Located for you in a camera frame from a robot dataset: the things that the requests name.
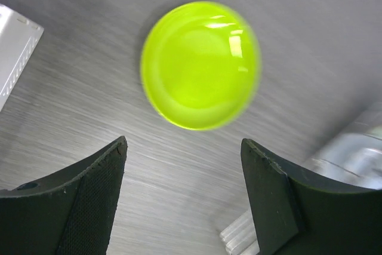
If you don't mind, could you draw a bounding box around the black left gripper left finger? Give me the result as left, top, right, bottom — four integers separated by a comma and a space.
1, 136, 128, 254

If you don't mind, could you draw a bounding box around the lime green plate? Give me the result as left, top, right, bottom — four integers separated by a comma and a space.
140, 1, 261, 131

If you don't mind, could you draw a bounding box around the metal wire dish rack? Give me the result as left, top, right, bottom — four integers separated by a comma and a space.
220, 103, 381, 254

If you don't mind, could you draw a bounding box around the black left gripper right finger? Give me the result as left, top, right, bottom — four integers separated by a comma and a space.
241, 139, 381, 254

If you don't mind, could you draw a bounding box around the white perforated file organizer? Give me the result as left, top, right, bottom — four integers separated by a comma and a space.
0, 4, 44, 107

